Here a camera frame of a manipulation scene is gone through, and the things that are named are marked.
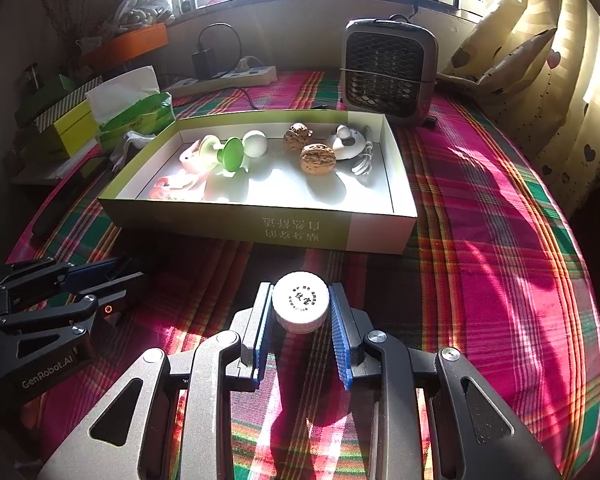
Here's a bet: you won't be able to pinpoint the white round jar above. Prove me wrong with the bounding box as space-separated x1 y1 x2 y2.
272 271 329 335

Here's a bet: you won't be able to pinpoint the crumpled white tissue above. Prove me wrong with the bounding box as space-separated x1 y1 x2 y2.
109 131 156 174

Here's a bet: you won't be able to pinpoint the green white cardboard box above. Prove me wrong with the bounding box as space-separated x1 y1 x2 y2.
99 110 417 254

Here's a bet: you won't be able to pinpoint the yellow-green box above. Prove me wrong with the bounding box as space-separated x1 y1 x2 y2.
26 98 102 162

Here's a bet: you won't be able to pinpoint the green white spool massager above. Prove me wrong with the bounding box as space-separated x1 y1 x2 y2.
199 136 245 172

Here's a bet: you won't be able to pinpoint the orange box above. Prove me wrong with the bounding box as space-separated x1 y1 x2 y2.
79 24 169 73

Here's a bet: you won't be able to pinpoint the dark green box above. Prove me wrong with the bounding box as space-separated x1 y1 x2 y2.
14 74 76 128

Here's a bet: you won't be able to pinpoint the green tissue pack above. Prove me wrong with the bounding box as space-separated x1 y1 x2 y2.
86 65 175 153

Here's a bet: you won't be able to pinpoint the white cable clip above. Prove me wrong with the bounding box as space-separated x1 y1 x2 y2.
351 129 374 177

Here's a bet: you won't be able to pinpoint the white power strip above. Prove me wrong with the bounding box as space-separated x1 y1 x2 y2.
166 66 277 98

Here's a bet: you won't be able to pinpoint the brown walnut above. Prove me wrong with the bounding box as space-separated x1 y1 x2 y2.
283 122 313 153
300 143 337 176

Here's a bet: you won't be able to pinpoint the white egg-shaped case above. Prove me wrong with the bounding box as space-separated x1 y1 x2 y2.
325 125 366 160

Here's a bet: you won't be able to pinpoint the cream heart curtain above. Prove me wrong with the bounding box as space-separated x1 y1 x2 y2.
439 0 600 216

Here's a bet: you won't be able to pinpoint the striped box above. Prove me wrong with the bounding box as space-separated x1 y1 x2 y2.
33 76 102 132

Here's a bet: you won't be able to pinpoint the plaid bedspread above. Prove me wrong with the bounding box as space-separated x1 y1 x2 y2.
9 93 600 479

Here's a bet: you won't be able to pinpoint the plastic bags on shelf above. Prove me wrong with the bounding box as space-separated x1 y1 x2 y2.
76 0 175 55

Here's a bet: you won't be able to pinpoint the grey mini fan heater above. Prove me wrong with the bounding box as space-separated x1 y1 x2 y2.
340 18 439 126

